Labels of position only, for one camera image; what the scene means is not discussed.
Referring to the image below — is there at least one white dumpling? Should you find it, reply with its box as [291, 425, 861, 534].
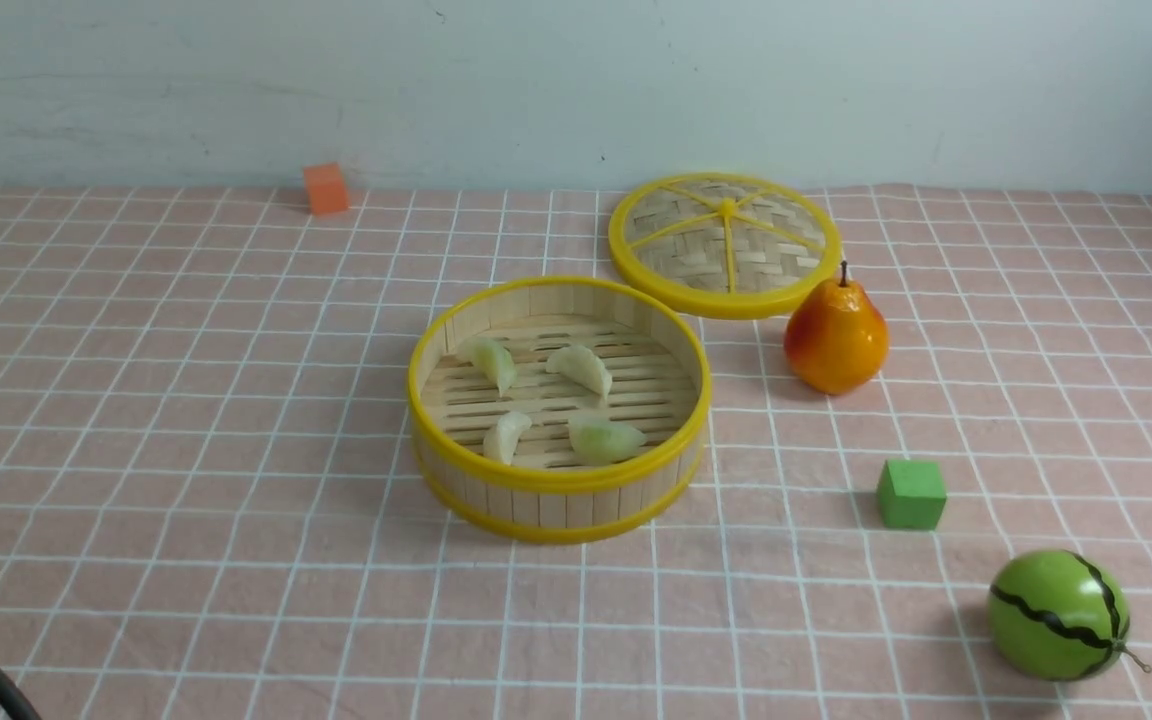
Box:
[483, 410, 532, 467]
[544, 344, 613, 401]

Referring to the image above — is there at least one green dumpling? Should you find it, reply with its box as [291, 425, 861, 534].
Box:
[567, 416, 646, 467]
[457, 338, 517, 397]

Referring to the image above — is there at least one woven bamboo steamer lid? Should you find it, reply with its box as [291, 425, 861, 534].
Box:
[607, 172, 844, 320]

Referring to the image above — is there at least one pink checked tablecloth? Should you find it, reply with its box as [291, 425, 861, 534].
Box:
[0, 184, 1152, 719]

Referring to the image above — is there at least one orange cube block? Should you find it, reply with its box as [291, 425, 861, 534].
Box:
[302, 161, 351, 217]

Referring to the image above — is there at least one orange yellow toy pear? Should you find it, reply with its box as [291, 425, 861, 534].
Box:
[783, 260, 890, 396]

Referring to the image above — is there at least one green cube block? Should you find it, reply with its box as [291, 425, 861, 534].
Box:
[877, 457, 948, 532]

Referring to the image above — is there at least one green toy watermelon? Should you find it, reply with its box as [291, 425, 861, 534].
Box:
[986, 550, 1152, 683]

